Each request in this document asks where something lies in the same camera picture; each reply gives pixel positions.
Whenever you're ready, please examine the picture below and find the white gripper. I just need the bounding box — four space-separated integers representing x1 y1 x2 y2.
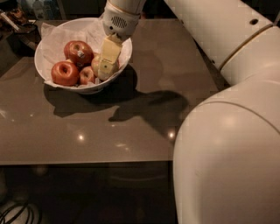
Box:
98 1 141 81

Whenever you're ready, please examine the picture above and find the green red apple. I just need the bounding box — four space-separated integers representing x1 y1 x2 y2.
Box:
91 52 119 76

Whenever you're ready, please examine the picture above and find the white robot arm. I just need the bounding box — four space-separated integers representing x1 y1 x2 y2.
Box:
164 0 280 224

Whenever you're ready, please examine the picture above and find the red apple with sticker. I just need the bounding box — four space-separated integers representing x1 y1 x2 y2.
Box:
64 40 94 67

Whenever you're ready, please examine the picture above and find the small red yellow apple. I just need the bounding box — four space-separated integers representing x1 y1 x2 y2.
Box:
80 66 95 85

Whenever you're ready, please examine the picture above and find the white ceramic bowl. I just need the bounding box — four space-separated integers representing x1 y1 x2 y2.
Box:
33 17 133 95

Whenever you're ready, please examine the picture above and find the red apple front left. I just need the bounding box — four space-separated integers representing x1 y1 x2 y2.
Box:
51 61 80 87

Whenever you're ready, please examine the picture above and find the white crumpled paper liner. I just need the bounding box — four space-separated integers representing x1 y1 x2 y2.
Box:
39 17 129 88

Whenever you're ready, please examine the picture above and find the clear plastic bottle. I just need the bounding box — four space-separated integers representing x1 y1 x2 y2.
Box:
32 0 45 20

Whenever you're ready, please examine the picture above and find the dark bag with strap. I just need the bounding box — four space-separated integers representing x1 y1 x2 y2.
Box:
8 24 41 57

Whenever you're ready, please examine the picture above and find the black cable on floor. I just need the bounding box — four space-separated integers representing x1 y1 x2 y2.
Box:
0 200 44 224

